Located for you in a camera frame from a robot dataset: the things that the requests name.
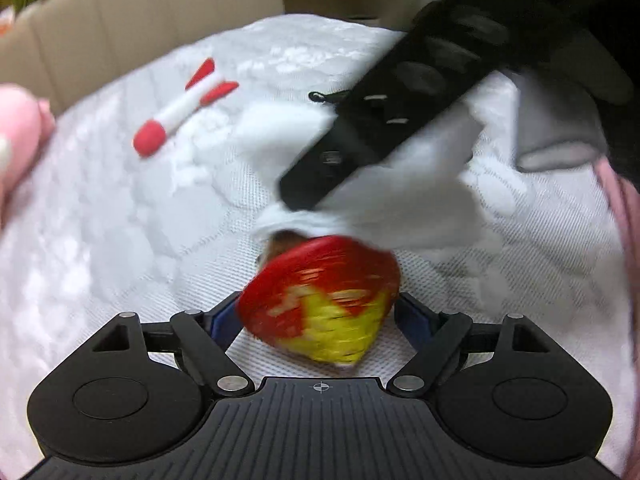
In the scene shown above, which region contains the beige padded headboard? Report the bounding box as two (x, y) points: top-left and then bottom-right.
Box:
(0, 0), (431, 116)

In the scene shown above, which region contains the person's right leg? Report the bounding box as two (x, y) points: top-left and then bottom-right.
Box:
(595, 157), (640, 480)

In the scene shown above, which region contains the red white rocket toy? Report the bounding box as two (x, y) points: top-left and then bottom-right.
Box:
(132, 57), (240, 159)

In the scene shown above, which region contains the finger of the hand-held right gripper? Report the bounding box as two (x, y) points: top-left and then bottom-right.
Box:
(277, 2), (508, 211)

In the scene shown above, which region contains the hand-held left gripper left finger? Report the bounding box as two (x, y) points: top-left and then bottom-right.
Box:
(92, 292), (256, 397)

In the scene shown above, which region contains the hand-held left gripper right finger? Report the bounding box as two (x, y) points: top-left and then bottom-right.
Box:
(387, 292), (551, 398)

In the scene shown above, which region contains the pink white plush toy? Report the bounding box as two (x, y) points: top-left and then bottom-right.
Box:
(0, 85), (56, 231)

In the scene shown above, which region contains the white cloth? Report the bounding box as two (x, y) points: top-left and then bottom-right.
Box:
(235, 67), (506, 256)

